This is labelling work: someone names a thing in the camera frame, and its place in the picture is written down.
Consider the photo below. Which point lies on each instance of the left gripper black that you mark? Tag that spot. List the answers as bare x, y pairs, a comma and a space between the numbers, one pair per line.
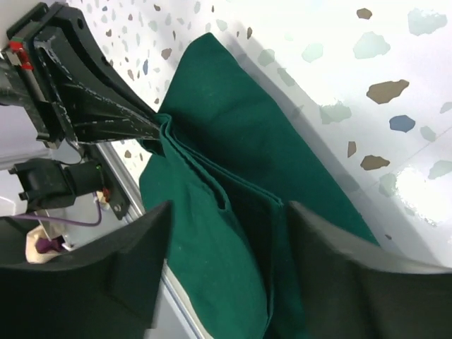
52, 66

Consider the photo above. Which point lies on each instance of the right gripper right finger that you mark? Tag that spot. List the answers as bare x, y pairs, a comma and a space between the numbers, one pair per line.
351, 288

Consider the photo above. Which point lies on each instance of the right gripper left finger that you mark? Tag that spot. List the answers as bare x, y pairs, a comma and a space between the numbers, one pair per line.
71, 296

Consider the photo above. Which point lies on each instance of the green surgical drape cloth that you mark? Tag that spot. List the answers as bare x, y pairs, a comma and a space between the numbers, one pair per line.
230, 160

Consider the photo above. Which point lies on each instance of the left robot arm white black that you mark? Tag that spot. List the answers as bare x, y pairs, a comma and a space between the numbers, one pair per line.
47, 184

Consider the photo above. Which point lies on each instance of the aluminium rail frame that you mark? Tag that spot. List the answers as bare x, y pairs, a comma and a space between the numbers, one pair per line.
149, 286

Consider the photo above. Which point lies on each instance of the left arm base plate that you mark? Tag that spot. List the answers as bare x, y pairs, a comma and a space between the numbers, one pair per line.
114, 192

